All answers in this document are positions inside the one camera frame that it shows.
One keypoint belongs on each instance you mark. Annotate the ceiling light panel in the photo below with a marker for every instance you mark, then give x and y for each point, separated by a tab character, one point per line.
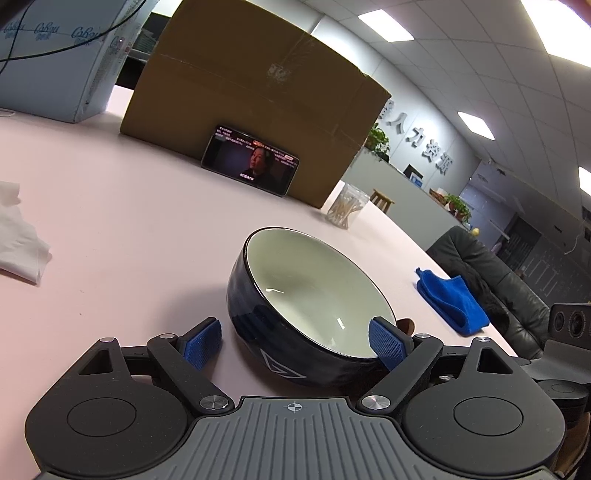
585	181
385	23
563	32
476	124

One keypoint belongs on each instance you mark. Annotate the clear cotton swab container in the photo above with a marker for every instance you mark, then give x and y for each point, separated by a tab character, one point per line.
347	205

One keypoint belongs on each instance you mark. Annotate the black leather chair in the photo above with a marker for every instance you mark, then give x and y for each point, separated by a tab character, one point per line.
498	281

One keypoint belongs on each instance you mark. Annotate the computer monitor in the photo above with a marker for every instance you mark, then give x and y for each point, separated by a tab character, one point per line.
414	176

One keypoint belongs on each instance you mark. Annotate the blue microfibre cloth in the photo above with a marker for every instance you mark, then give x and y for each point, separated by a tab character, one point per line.
450	295

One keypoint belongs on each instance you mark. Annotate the green potted plant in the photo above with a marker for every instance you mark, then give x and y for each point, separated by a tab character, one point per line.
458	207
379	143

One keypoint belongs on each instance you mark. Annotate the grey reception counter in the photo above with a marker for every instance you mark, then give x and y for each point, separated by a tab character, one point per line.
406	217

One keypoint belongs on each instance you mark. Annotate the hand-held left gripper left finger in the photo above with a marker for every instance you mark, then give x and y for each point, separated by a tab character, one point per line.
203	342

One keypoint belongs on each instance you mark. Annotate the dark blue ceramic bowl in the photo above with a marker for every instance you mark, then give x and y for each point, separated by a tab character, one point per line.
300	277

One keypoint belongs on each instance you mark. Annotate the light blue printed carton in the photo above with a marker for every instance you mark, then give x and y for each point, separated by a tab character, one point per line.
55	69

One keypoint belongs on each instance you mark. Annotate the brown cardboard box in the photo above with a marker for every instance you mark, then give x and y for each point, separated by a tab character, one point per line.
240	78

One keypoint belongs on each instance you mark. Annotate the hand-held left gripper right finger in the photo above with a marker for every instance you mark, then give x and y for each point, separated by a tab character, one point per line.
385	342

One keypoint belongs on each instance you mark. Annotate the wooden stool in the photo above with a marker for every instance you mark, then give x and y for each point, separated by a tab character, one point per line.
382	199

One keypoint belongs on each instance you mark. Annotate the crumpled white tissue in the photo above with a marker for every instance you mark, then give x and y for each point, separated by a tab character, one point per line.
18	235

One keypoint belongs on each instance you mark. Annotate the smartphone playing video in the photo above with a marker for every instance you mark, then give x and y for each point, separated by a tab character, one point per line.
251	161

